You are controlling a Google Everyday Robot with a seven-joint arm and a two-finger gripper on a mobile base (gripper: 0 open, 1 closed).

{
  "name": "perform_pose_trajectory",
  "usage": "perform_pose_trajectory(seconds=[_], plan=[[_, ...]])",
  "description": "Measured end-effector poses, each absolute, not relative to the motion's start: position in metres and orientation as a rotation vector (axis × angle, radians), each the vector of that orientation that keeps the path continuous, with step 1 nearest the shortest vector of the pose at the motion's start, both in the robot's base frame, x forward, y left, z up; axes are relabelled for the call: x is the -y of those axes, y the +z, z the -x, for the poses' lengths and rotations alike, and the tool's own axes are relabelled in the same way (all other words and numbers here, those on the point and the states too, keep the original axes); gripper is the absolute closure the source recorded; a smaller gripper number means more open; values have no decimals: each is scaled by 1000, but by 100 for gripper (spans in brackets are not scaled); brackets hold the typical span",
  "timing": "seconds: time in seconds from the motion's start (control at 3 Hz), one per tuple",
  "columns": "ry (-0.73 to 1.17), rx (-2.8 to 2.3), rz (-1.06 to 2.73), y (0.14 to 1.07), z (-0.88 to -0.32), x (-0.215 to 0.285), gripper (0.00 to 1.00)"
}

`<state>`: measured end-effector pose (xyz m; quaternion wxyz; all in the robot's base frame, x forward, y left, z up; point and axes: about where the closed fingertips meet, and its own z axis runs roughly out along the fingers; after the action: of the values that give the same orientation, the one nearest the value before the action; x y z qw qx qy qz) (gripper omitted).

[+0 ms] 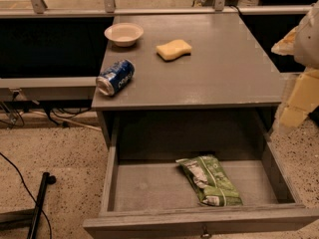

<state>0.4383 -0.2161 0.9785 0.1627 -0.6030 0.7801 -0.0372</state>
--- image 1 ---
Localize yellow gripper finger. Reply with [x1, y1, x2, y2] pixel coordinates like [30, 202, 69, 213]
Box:
[279, 68, 319, 127]
[271, 27, 297, 56]

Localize green jalapeno chip bag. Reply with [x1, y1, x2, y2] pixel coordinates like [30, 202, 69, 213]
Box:
[176, 154, 242, 207]

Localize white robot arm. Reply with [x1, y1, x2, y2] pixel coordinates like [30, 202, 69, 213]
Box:
[271, 1, 319, 129]

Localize open grey wooden drawer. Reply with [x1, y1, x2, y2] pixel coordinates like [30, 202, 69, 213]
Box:
[84, 127, 318, 239]

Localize grey wooden cabinet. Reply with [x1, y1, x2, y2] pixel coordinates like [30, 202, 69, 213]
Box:
[93, 14, 283, 149]

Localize yellow sponge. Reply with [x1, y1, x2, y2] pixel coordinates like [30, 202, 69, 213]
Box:
[156, 39, 192, 61]

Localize white paper bowl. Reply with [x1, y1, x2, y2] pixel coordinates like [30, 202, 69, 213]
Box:
[104, 23, 144, 47]

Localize blue soda can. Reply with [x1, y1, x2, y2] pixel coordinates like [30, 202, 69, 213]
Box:
[96, 60, 135, 97]

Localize black stand leg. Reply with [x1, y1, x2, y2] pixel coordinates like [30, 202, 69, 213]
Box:
[0, 172, 56, 239]

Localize black floor cable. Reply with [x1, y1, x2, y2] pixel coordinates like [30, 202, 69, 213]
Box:
[0, 151, 53, 239]

